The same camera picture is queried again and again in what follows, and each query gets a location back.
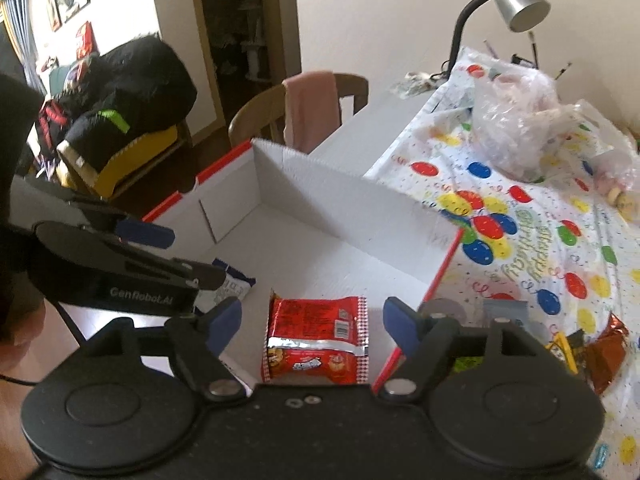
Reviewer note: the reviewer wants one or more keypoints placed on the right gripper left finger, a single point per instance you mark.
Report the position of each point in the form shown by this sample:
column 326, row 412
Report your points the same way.
column 197, row 343

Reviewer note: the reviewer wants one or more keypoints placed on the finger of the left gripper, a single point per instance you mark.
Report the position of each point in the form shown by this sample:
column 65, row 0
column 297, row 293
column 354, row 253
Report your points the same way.
column 204, row 276
column 104, row 218

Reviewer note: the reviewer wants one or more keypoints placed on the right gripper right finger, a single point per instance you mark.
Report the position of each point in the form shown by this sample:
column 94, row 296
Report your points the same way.
column 428, row 347

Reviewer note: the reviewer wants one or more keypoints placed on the white blue snack packet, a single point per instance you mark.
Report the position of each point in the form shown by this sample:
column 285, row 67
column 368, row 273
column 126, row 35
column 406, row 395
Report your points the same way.
column 236, row 285

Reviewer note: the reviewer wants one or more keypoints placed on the red snack packet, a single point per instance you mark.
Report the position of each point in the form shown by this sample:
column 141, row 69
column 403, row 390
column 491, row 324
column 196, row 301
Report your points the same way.
column 325, row 341

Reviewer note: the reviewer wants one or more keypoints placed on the orange-brown foil snack bag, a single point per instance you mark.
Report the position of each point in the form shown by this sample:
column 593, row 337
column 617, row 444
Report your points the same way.
column 605, row 355

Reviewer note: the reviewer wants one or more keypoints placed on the yellow snack packet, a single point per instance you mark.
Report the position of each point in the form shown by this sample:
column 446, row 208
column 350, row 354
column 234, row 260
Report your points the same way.
column 561, row 349

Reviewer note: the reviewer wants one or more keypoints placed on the blue candy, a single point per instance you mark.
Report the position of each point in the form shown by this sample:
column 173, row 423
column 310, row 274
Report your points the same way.
column 600, row 456

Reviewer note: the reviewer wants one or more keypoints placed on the red and white cardboard box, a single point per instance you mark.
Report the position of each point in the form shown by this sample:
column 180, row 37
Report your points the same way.
column 302, row 229

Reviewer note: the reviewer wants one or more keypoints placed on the black jacket pile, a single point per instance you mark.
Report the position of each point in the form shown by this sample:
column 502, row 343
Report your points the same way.
column 137, row 88

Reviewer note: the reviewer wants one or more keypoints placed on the birthday balloon tablecloth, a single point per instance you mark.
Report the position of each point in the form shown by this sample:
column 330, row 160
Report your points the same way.
column 554, row 243

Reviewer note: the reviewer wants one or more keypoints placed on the wooden chair with pink towel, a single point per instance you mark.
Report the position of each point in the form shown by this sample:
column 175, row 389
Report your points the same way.
column 264, row 115

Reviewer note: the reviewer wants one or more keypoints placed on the pink towel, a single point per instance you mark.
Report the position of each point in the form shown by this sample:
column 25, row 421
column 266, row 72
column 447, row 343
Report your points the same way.
column 312, row 113

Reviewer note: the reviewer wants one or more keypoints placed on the large clear plastic bag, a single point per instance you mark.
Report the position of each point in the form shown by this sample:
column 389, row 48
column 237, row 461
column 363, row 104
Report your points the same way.
column 518, row 121

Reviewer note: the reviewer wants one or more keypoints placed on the small plastic bag with pastries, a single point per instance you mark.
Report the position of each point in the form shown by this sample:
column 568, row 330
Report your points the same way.
column 616, row 169

